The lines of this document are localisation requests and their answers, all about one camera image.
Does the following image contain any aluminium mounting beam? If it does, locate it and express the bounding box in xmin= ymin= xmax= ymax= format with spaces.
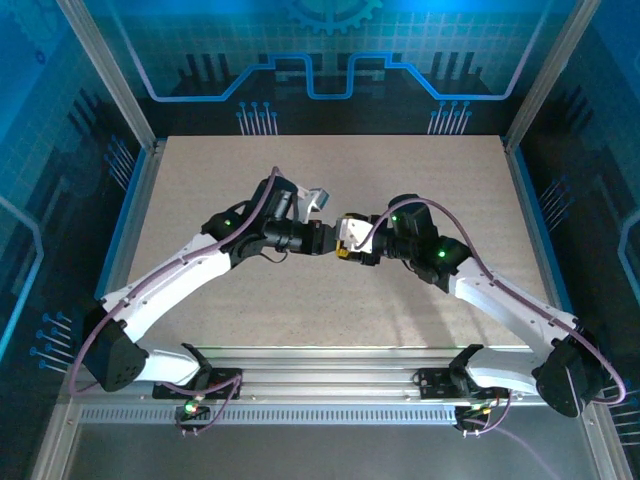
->
xmin=199 ymin=347 xmax=559 ymax=407

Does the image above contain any black connector box with LEDs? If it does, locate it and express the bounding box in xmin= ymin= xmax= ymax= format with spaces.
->
xmin=454 ymin=402 xmax=496 ymax=436
xmin=174 ymin=402 xmax=211 ymax=436

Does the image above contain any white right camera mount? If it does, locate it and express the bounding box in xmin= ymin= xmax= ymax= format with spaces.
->
xmin=348 ymin=218 xmax=376 ymax=254

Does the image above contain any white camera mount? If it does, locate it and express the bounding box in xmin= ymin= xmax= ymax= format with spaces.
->
xmin=348 ymin=218 xmax=376 ymax=254
xmin=294 ymin=185 xmax=321 ymax=224

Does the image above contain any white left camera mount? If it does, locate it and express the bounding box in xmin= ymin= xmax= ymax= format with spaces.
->
xmin=294 ymin=185 xmax=321 ymax=224

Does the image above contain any aluminium table edge rail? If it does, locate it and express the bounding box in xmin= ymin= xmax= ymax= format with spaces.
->
xmin=97 ymin=139 xmax=166 ymax=326
xmin=502 ymin=137 xmax=576 ymax=326

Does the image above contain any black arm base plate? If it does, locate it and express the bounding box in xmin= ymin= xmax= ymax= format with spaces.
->
xmin=417 ymin=367 xmax=511 ymax=401
xmin=152 ymin=367 xmax=245 ymax=401

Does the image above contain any slotted grey cable duct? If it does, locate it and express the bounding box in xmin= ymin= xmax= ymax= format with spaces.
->
xmin=79 ymin=405 xmax=464 ymax=426

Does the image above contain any grey metal base plate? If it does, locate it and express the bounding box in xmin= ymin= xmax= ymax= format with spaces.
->
xmin=64 ymin=424 xmax=601 ymax=480

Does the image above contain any aluminium frame post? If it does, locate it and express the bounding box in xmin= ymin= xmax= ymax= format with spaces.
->
xmin=582 ymin=399 xmax=640 ymax=480
xmin=29 ymin=424 xmax=84 ymax=480
xmin=502 ymin=0 xmax=594 ymax=146
xmin=54 ymin=0 xmax=161 ymax=151

